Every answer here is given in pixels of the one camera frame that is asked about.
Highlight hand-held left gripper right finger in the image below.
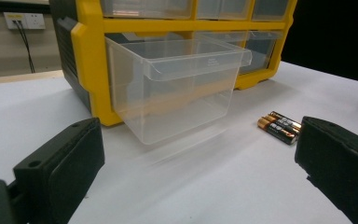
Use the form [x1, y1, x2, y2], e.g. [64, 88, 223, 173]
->
[294, 116, 358, 224]

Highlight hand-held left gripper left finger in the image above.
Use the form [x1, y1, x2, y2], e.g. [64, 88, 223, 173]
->
[12, 117, 105, 224]

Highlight black copper battery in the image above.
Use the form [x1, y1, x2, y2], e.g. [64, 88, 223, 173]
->
[262, 115, 301, 135]
[269, 110, 302, 129]
[256, 119, 298, 146]

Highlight yellow black organizer cabinet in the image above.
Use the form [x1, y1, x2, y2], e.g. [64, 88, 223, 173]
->
[48, 0, 298, 127]

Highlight clear pull-out storage drawer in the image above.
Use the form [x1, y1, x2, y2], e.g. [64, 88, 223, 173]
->
[104, 36, 253, 146]

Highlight black curtain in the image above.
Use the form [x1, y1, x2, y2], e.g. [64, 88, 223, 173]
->
[281, 0, 358, 86]

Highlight black horizontal bar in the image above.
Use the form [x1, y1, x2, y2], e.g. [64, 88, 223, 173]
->
[0, 3, 51, 14]

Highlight set of clear plastic drawers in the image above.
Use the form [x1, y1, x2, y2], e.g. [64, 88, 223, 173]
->
[101, 0, 290, 76]

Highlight black power cable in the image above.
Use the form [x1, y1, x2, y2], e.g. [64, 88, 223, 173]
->
[18, 20, 36, 74]
[12, 20, 35, 74]

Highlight white wall socket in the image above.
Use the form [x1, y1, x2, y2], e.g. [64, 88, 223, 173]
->
[3, 12, 47, 31]

